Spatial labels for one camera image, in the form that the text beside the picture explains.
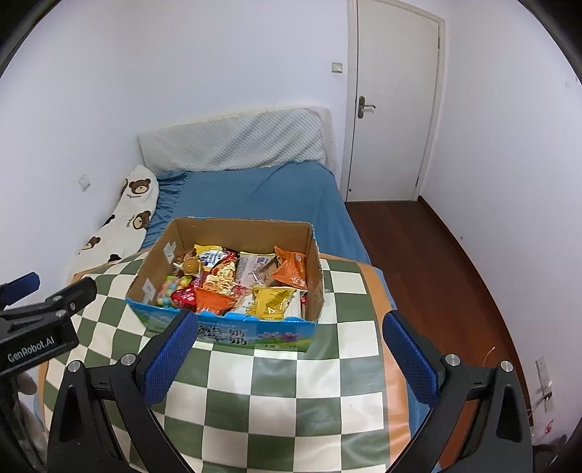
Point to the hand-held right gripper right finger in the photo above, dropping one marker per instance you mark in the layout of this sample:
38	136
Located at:
409	359

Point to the bear print pillow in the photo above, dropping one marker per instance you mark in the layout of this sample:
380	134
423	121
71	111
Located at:
132	218

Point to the red sachet packet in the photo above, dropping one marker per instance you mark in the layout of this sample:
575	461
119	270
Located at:
302	298

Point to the silver snack packet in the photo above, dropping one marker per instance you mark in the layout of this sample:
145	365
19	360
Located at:
243	300

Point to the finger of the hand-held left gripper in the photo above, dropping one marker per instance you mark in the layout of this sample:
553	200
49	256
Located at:
22	284
63	300

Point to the white light switch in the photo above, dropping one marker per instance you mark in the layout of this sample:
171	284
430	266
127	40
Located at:
337	67

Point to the white door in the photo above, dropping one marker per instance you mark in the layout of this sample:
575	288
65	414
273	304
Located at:
393	104

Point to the cardboard box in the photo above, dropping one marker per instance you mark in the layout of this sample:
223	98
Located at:
254	334

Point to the orange snack packet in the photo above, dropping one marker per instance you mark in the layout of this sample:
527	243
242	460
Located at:
213	300
291	268

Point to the green checkered blanket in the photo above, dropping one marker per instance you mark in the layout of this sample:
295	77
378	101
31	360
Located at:
282	400

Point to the small red snack packet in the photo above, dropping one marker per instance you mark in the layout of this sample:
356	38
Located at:
184	298

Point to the yellow snack packet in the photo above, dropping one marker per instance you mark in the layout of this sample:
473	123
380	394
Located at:
273	302

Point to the colourful candy bag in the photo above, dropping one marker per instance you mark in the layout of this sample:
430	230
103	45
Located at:
172	291

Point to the clear white snack packet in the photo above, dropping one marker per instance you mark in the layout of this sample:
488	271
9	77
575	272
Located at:
254	268

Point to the white headboard cushion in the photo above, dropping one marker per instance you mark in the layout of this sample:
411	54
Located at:
236	138

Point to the blue bed sheet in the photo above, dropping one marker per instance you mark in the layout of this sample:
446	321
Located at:
273	195

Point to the brown snack packet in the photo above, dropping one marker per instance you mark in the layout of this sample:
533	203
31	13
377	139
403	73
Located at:
188	264

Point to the yellow instant noodle packet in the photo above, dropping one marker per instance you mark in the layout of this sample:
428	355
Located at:
218	268

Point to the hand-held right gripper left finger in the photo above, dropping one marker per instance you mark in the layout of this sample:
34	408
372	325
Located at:
170	359

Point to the white wall socket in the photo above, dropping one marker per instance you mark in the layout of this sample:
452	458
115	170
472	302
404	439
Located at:
542	367
84	182

